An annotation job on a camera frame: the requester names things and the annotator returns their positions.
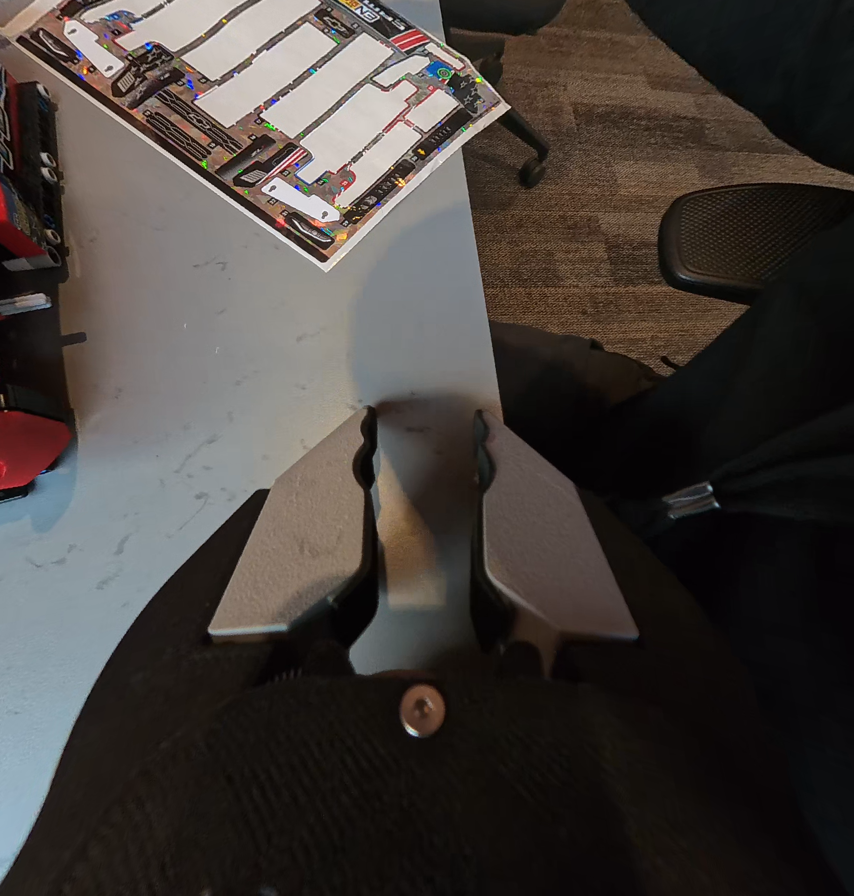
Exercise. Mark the holographic sticker sheet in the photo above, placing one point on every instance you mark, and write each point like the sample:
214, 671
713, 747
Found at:
294, 105

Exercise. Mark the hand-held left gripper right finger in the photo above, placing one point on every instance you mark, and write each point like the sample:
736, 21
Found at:
553, 553

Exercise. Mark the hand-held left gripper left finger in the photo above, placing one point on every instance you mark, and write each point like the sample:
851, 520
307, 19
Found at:
294, 553

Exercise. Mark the red toy brick car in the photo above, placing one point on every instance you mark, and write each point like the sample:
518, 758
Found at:
6, 434

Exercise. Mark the black mesh office chair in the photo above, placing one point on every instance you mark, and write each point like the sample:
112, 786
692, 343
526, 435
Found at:
735, 231

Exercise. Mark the grey desk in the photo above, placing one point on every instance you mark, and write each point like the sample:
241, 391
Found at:
188, 385

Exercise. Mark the black wheeled office chair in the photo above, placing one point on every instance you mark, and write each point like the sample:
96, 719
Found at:
535, 171

